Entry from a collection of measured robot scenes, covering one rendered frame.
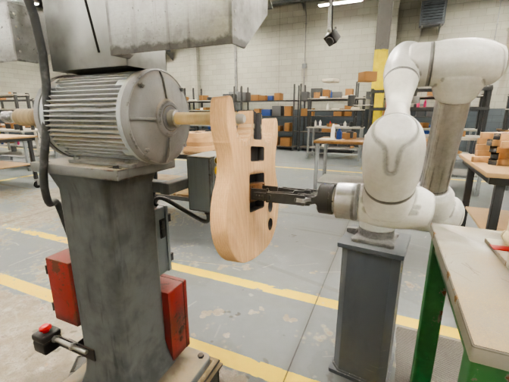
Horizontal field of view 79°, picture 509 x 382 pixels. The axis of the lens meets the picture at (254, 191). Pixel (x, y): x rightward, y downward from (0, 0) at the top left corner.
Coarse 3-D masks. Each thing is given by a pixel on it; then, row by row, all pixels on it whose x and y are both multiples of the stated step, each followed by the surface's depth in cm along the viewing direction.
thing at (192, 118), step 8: (176, 112) 81; (184, 112) 80; (192, 112) 79; (200, 112) 79; (208, 112) 78; (176, 120) 81; (184, 120) 80; (192, 120) 79; (200, 120) 78; (208, 120) 77
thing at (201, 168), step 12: (192, 156) 106; (204, 156) 105; (192, 168) 107; (204, 168) 105; (192, 180) 108; (204, 180) 106; (192, 192) 109; (204, 192) 107; (156, 204) 112; (192, 204) 111; (204, 204) 109; (192, 216) 114
